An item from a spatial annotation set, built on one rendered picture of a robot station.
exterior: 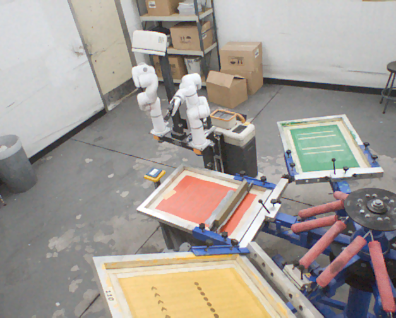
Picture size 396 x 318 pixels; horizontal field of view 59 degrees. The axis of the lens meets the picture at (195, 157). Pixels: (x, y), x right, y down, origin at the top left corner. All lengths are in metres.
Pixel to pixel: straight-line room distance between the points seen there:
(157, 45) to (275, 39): 3.73
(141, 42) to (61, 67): 3.35
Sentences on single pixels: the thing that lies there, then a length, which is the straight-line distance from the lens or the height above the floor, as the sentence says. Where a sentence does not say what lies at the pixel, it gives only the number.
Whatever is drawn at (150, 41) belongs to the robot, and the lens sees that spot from 2.41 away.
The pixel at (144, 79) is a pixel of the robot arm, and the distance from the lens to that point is 2.65.
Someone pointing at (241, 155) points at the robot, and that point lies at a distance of 3.30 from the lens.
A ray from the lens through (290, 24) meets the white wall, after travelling 5.81.
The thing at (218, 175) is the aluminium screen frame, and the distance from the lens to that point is 2.63.
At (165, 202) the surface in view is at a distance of 2.55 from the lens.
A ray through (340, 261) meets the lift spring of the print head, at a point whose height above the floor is 1.18.
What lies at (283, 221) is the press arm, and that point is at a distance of 2.19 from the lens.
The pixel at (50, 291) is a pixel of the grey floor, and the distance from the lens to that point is 3.69.
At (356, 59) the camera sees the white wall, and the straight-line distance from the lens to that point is 5.72.
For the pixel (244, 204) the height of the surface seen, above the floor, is 0.96.
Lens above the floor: 2.63
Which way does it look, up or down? 35 degrees down
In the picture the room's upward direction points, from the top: 11 degrees counter-clockwise
